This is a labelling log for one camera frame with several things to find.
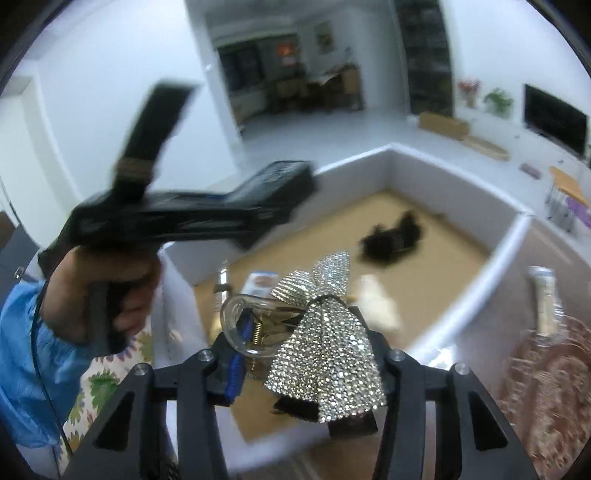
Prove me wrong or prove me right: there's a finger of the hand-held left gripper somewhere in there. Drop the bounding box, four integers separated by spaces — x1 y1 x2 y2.
157 195 297 248

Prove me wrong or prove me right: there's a black cable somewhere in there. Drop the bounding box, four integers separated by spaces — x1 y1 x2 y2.
30 286 75 467

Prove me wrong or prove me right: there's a round wooden board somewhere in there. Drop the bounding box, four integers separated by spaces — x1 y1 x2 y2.
464 136 511 161

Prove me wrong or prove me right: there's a white television cabinet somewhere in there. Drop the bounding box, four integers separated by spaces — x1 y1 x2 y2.
455 104 591 185

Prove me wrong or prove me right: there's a black feather hair accessory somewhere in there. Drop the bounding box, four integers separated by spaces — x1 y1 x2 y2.
360 224 419 268

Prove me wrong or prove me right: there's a rhinestone bow hair clip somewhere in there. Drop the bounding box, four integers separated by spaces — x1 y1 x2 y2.
221 250 389 437

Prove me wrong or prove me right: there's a green potted plant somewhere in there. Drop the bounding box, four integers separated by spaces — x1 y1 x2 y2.
482 89 514 118

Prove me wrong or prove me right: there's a silver foil packet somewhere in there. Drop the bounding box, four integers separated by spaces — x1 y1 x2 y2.
529 267 561 337

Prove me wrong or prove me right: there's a person's left forearm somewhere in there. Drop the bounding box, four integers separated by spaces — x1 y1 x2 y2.
0 281 95 448

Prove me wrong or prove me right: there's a blue white toothpaste box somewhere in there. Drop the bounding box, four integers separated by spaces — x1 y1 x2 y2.
247 272 280 296

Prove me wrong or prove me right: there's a cream knit hat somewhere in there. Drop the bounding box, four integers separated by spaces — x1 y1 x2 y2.
360 274 402 333

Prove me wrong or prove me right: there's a red flower bouquet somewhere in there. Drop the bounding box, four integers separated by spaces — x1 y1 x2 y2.
457 78 482 108

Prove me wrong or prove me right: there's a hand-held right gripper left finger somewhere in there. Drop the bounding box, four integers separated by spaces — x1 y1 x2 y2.
62 330 246 480

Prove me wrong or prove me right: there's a person's left hand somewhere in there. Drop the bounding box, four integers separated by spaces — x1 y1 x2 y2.
38 246 163 345

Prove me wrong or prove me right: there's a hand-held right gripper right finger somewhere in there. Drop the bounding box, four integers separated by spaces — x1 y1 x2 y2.
351 307 542 480

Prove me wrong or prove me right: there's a framed wall painting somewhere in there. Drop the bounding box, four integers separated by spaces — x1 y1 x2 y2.
315 21 334 51

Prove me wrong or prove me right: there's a dark glass display cabinet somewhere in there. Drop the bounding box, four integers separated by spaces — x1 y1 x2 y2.
394 0 452 116

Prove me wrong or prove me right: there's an orange side table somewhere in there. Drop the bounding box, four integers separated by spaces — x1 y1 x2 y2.
547 166 591 217

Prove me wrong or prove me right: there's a floral patterned cloth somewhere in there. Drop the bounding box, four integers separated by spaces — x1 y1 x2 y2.
60 318 178 480

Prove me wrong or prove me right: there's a black television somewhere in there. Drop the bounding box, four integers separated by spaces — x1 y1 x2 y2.
523 83 588 156

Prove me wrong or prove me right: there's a white storage bin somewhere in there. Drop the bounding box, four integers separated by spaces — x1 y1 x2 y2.
150 143 536 467

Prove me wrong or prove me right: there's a cardboard box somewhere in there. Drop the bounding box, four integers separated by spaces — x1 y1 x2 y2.
418 112 472 140

